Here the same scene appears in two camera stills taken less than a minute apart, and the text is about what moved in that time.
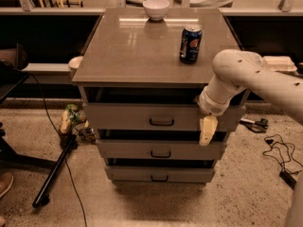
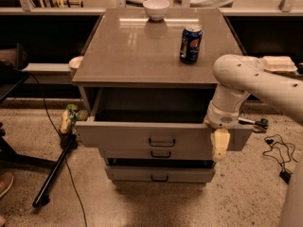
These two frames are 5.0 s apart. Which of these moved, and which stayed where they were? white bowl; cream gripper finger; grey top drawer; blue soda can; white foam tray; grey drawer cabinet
Moved: cream gripper finger; grey top drawer
Stayed: white bowl; grey drawer cabinet; white foam tray; blue soda can
